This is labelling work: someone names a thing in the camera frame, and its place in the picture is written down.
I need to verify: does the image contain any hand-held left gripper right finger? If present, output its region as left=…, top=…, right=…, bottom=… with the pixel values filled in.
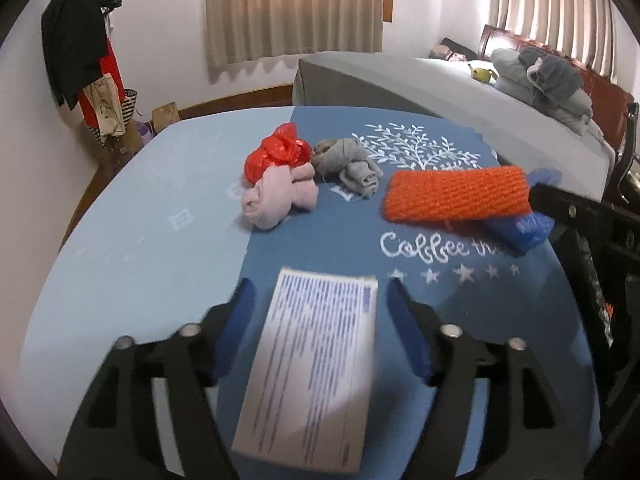
left=386, top=277, right=603, bottom=480

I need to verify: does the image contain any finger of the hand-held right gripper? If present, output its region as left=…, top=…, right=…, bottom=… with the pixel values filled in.
left=527, top=182, right=640, bottom=257

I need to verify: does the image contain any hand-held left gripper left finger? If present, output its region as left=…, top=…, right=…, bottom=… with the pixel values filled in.
left=65, top=277, right=257, bottom=480

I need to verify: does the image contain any trash bin with black bag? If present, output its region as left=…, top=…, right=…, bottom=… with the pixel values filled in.
left=552, top=230, right=640, bottom=480

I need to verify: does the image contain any white printed carton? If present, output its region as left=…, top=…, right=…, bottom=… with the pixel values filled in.
left=231, top=267, right=379, bottom=476

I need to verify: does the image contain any orange mesh bag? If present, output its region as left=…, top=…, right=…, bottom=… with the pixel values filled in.
left=382, top=165, right=532, bottom=225

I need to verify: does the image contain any pink knotted cloth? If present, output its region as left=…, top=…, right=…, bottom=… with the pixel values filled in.
left=241, top=165, right=318, bottom=232

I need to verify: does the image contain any grey knotted cloth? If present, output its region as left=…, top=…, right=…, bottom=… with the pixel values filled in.
left=312, top=137, right=385, bottom=201

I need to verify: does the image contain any red plastic bag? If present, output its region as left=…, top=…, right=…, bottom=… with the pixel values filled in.
left=244, top=123, right=312, bottom=185

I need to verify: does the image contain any black metal chair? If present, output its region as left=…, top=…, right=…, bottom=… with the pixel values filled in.
left=602, top=102, right=640, bottom=211

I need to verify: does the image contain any red wooden headboard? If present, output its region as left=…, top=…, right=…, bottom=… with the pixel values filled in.
left=477, top=24, right=637, bottom=161

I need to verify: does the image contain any blue tree-print tablecloth table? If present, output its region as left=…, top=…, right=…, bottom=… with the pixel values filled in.
left=15, top=105, right=601, bottom=480

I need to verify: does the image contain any dark grey blanket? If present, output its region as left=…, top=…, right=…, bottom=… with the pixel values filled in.
left=517, top=47, right=582, bottom=110

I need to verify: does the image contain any light grey folded duvet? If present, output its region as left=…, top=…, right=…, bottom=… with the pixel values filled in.
left=490, top=47, right=597, bottom=136

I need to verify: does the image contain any black bag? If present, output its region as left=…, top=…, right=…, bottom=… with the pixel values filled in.
left=440, top=37, right=479, bottom=63

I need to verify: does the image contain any narrow beige curtain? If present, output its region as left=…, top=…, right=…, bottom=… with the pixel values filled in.
left=490, top=0, right=618, bottom=83

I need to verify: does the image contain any bed with grey sheet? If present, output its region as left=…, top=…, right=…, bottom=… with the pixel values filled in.
left=292, top=51, right=616, bottom=201

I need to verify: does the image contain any brown cardboard box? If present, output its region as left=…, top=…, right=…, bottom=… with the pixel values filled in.
left=97, top=130, right=147, bottom=167

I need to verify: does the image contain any brown paper bag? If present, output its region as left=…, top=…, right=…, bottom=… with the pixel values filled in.
left=151, top=101, right=180, bottom=136

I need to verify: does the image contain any striped bag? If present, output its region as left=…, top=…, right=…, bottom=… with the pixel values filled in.
left=122, top=89, right=140, bottom=127

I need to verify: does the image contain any beige tote bag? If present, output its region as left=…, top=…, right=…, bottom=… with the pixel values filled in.
left=82, top=72, right=126, bottom=137

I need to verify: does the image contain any wide beige curtain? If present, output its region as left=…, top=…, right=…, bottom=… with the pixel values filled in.
left=204, top=0, right=385, bottom=85

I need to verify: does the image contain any black coat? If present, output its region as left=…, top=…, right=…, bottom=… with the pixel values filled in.
left=41, top=0, right=108, bottom=111

